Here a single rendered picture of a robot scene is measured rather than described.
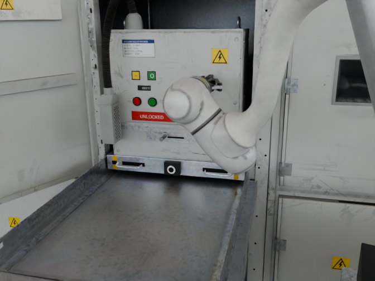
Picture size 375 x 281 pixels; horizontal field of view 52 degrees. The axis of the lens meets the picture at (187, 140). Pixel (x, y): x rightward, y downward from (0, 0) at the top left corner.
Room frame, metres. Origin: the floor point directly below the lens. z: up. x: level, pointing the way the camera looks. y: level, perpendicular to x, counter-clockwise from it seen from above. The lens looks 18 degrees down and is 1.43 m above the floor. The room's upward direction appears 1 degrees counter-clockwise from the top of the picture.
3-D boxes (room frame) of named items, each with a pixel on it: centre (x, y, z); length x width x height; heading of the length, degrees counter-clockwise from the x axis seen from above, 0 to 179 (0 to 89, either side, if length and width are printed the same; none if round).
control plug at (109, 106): (1.34, 0.27, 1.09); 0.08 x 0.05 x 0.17; 166
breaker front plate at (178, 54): (1.36, 0.05, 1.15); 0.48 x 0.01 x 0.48; 76
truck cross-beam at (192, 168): (1.37, 0.05, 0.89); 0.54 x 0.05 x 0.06; 76
